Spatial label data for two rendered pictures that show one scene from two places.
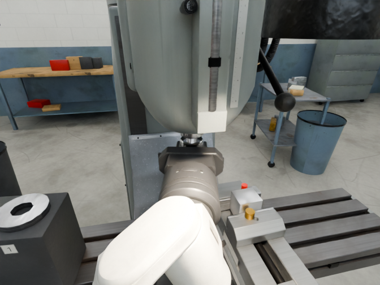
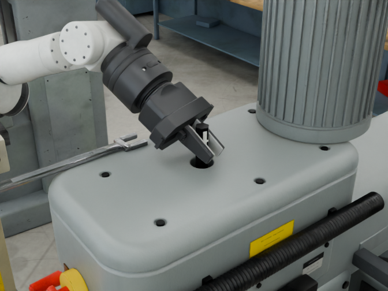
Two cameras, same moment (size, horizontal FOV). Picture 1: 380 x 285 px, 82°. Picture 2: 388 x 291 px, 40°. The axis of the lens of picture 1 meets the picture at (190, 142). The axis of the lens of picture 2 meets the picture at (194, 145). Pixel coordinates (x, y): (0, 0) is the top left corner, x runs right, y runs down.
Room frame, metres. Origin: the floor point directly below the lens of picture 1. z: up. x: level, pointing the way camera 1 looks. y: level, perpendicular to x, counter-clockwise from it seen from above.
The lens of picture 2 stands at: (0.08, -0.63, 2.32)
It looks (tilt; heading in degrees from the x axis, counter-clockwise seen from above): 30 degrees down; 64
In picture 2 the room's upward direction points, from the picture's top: straight up
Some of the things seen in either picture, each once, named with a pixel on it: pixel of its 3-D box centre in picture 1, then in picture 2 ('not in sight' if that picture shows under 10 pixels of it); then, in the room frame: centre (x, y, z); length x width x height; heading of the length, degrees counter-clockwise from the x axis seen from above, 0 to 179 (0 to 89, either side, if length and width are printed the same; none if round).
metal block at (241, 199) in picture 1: (245, 204); not in sight; (0.42, -0.14, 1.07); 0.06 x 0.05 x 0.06; 104
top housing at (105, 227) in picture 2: not in sight; (208, 201); (0.41, 0.00, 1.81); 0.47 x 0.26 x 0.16; 12
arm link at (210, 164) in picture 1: (190, 178); not in sight; (0.30, 0.00, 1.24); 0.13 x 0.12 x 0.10; 88
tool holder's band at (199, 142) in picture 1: (191, 140); not in sight; (0.39, 0.00, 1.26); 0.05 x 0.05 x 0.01
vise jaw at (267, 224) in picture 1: (255, 225); not in sight; (0.37, -0.16, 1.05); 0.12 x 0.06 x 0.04; 104
